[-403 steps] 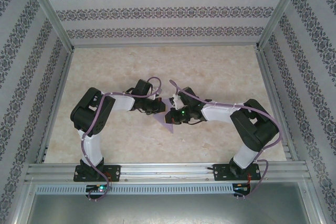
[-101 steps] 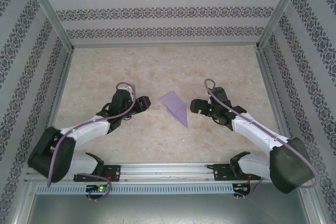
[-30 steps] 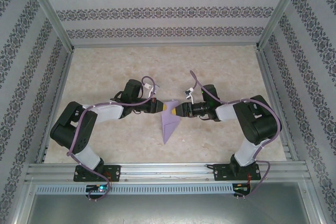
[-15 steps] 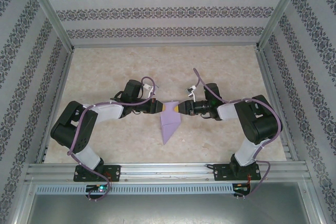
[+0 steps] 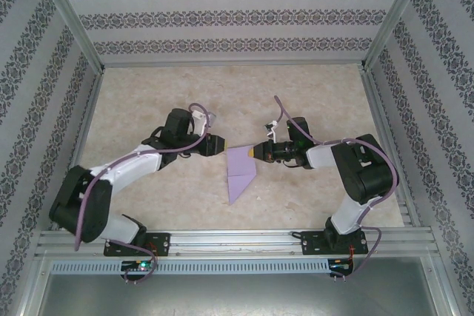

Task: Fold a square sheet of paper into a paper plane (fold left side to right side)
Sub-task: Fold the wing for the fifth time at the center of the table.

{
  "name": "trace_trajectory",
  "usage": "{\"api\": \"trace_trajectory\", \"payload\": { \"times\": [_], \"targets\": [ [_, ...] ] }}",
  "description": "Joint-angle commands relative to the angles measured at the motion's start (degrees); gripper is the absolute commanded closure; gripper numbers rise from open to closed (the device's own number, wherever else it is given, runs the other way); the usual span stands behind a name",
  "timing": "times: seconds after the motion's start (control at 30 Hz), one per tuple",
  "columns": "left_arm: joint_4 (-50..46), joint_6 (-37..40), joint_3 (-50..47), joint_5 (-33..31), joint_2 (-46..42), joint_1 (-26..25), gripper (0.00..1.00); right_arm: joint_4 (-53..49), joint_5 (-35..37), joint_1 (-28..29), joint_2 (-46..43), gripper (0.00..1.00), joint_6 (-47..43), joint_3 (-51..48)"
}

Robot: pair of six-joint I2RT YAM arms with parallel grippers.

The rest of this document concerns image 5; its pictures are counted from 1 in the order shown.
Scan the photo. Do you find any purple paper sheet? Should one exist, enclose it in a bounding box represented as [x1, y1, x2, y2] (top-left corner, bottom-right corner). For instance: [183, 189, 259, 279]
[224, 145, 258, 205]

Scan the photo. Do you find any aluminium mounting rail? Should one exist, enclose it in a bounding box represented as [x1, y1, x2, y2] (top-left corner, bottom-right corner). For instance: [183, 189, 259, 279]
[35, 227, 438, 258]

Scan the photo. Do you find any aluminium frame post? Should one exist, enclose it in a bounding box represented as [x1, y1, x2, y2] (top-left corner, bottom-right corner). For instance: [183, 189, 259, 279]
[32, 0, 107, 73]
[359, 0, 436, 73]

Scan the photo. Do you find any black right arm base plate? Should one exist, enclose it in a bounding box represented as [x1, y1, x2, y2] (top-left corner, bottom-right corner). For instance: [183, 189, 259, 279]
[301, 231, 370, 257]

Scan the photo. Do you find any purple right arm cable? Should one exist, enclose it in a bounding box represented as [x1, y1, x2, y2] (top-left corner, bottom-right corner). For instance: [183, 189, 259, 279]
[273, 95, 399, 283]

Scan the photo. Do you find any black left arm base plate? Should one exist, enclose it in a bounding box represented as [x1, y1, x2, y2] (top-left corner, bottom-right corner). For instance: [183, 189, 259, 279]
[103, 232, 171, 258]

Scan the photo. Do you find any aluminium side rail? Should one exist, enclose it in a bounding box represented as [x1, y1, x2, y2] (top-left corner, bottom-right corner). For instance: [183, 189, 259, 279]
[50, 67, 107, 232]
[361, 66, 423, 230]

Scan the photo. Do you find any grey metal sheet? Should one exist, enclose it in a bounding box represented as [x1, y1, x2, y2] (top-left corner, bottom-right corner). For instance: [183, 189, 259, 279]
[18, 273, 456, 316]

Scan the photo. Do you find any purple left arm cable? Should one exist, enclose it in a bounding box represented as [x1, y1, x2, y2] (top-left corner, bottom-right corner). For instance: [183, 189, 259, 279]
[73, 103, 208, 284]

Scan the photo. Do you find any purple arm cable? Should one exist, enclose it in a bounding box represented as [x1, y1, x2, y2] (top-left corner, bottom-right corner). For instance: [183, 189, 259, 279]
[273, 95, 399, 283]
[73, 103, 208, 284]

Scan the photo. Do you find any aluminium lower frame bar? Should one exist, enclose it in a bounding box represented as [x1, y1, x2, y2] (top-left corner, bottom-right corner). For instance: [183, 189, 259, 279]
[421, 255, 458, 316]
[14, 255, 51, 316]

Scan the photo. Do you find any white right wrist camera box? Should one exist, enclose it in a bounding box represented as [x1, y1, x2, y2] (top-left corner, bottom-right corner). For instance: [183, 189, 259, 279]
[263, 119, 279, 142]

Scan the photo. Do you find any grey slotted cable duct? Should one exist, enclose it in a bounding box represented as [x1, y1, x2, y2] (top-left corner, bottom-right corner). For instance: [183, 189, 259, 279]
[50, 258, 356, 275]

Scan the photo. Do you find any right controller board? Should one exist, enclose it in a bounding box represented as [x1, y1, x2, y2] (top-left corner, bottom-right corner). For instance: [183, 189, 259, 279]
[328, 258, 355, 275]

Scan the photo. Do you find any left controller board green light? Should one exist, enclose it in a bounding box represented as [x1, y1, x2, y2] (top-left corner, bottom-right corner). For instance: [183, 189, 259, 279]
[120, 259, 158, 275]

